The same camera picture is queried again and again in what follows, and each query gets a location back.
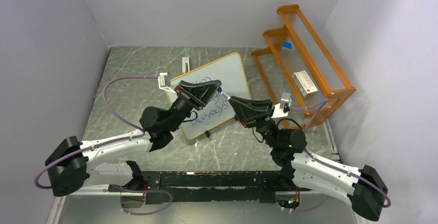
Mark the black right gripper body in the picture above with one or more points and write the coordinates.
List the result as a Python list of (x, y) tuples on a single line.
[(251, 123)]

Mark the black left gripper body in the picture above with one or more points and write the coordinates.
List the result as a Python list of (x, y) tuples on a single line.
[(196, 104)]

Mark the white blue whiteboard marker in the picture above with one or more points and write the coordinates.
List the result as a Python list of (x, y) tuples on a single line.
[(225, 95)]

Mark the yellow-framed whiteboard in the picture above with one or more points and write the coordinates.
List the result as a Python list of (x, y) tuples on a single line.
[(230, 71)]

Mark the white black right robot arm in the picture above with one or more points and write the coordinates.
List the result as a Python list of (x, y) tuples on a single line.
[(362, 189)]

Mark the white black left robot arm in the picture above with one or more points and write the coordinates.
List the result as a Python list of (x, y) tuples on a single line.
[(75, 164)]

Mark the white whiteboard eraser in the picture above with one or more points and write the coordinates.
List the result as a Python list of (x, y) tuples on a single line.
[(185, 65)]

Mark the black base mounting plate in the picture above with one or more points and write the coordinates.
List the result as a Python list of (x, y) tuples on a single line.
[(261, 186)]

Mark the white red box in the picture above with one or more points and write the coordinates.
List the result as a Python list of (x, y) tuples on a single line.
[(304, 83)]

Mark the blue-capped item on shelf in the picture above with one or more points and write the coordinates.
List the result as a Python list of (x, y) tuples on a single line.
[(287, 46)]

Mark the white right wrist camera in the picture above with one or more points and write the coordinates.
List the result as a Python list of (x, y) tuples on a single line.
[(281, 109)]

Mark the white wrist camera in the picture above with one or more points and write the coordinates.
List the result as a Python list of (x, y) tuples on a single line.
[(281, 109), (165, 82)]

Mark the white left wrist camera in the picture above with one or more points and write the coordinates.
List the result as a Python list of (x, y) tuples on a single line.
[(165, 82)]

